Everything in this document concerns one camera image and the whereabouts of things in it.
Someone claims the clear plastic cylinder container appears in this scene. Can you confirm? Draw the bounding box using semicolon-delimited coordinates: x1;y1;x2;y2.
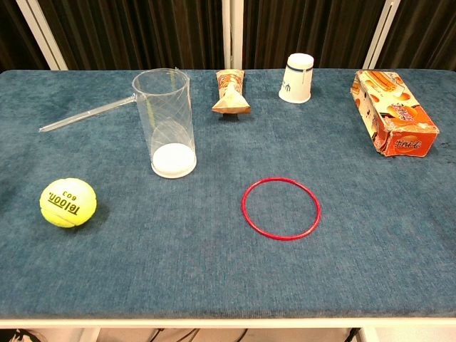
131;68;198;179

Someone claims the yellow tennis ball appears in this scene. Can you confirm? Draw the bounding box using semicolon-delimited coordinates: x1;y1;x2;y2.
39;177;98;229

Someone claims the brown snack wrapper packet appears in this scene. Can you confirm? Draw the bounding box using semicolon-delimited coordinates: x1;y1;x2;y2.
211;69;252;116

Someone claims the blue table cloth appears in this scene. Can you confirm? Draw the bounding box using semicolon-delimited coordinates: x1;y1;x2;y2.
0;68;456;319

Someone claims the white paper cup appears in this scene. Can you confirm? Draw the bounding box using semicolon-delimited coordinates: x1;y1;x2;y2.
278;53;315;104

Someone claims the clear glass stirring rod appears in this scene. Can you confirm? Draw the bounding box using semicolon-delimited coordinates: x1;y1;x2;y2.
38;97;138;134

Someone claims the dark pleated curtain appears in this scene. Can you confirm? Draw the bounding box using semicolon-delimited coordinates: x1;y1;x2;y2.
0;0;456;72

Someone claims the orange cardboard snack box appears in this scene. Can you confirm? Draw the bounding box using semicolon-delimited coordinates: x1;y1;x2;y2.
350;69;440;157

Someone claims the red ring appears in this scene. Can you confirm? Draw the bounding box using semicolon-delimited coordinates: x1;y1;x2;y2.
241;177;322;242

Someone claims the white frame post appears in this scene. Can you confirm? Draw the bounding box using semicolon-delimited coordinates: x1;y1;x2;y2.
16;0;68;71
362;0;403;71
221;0;244;71

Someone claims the black cable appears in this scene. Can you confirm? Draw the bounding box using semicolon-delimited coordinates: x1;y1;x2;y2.
142;328;250;342

